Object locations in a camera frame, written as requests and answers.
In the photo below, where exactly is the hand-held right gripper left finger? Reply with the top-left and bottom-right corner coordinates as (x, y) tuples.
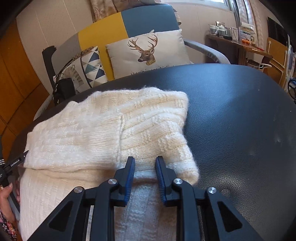
(25, 156), (136, 241)

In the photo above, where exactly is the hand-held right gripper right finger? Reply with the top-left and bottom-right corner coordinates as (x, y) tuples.
(155, 156), (266, 241)

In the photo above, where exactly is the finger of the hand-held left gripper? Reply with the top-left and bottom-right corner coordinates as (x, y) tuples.
(6, 150), (30, 173)

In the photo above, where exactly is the cream knit sweater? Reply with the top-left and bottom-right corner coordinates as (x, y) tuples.
(17, 85), (200, 241)

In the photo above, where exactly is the person's left forearm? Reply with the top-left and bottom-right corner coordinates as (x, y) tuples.
(0, 209), (19, 241)

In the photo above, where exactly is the person's left hand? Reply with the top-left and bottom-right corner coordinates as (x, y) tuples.
(0, 181), (21, 216)

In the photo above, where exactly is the wooden wardrobe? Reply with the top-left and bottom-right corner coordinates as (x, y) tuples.
(0, 20), (50, 139)

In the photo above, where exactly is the black handbag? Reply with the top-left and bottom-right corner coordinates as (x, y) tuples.
(53, 77), (75, 106)

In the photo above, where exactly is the striped animal print pillow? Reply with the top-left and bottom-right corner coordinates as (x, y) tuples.
(54, 59), (92, 93)

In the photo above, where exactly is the deer print pillow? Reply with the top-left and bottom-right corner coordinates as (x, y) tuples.
(105, 29), (193, 79)

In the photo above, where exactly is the grey yellow blue armchair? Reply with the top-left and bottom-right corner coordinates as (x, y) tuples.
(33, 3), (232, 121)

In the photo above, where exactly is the wooden side table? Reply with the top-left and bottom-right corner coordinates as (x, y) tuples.
(206, 34), (273, 70)

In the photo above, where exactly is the group of jars and boxes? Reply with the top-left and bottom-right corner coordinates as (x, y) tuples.
(208, 21), (257, 45)

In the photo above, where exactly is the sheer curtain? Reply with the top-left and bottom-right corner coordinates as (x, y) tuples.
(231, 0), (262, 26)

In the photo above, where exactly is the black television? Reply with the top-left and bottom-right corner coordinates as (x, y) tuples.
(268, 17), (290, 47)

